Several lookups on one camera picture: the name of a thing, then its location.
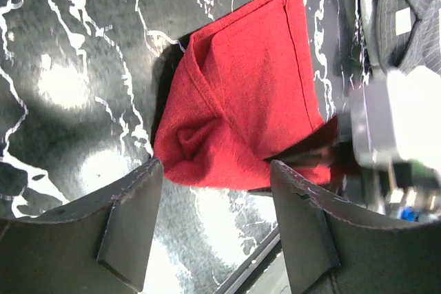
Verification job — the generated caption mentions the black marble pattern mat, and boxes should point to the black marble pattern mat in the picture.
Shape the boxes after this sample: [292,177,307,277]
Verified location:
[1,0,372,293]

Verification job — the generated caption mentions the red cloth napkin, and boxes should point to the red cloth napkin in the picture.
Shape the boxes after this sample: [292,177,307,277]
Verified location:
[154,0,324,191]

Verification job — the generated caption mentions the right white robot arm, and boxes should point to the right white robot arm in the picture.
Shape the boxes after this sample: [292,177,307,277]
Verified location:
[349,66,440,223]

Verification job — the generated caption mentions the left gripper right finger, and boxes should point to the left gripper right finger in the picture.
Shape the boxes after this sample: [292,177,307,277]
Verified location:
[270,160,440,293]

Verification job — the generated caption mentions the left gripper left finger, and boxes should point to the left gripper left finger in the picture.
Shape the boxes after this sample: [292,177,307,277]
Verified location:
[1,158,163,293]

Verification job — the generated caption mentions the dark striped folded shirt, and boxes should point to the dark striped folded shirt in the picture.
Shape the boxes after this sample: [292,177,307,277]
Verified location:
[360,0,440,78]

